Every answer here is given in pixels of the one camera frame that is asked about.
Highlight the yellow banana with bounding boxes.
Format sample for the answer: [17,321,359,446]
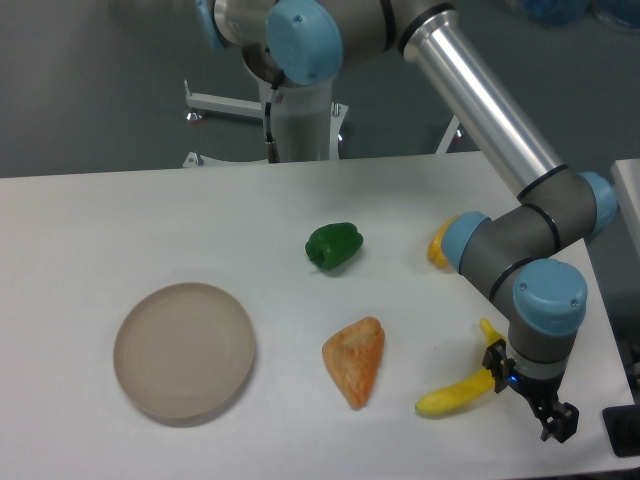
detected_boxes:
[414,318,507,417]

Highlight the orange triangular pastry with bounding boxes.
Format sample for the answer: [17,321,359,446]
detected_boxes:
[322,317,385,410]

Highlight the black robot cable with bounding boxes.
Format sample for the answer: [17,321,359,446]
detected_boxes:
[263,45,287,164]

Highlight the black device at right edge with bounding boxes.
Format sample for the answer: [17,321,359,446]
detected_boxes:
[602,404,639,458]

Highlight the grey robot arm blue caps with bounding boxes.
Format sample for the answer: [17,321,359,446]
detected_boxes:
[195,1,617,442]

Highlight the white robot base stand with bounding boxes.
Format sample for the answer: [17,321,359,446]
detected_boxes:
[184,80,349,164]

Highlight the yellow pepper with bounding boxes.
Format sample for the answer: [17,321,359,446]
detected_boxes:
[426,215,458,269]

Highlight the green pepper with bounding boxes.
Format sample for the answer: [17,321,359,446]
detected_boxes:
[305,222,364,271]

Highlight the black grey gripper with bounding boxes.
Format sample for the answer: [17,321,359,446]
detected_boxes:
[482,339,579,443]

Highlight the beige round plate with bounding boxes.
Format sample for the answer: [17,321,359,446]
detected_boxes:
[113,282,256,426]

